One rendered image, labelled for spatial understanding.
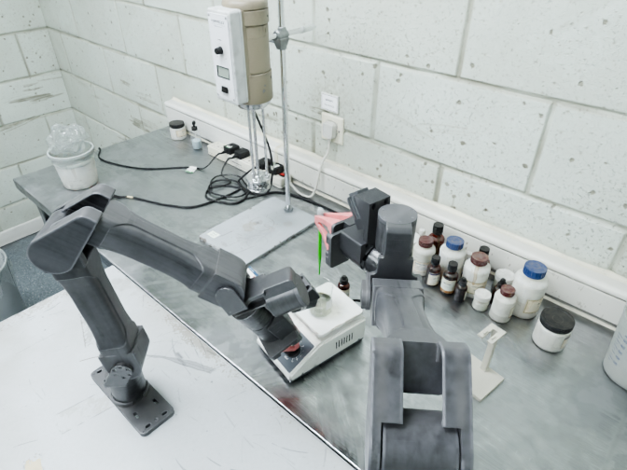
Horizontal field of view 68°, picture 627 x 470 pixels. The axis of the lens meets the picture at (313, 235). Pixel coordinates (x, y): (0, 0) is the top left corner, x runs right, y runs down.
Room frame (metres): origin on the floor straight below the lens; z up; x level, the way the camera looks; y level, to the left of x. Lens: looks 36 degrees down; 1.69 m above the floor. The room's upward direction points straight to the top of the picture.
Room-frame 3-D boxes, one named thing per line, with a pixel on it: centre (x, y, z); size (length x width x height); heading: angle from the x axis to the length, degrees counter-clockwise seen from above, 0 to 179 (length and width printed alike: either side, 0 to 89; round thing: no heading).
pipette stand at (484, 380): (0.60, -0.33, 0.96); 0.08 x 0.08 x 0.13; 39
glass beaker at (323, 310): (0.70, -0.01, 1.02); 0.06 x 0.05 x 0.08; 74
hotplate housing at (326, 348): (0.70, 0.00, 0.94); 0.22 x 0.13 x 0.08; 127
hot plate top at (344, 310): (0.71, -0.02, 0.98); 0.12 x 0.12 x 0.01; 37
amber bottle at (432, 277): (0.88, -0.30, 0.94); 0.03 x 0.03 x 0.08
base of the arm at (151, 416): (0.56, 0.36, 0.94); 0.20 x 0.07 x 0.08; 48
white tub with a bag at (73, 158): (1.40, 0.80, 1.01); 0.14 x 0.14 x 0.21
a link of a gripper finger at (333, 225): (0.67, -0.04, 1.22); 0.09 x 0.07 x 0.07; 37
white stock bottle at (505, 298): (0.77, -0.43, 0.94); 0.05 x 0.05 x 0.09
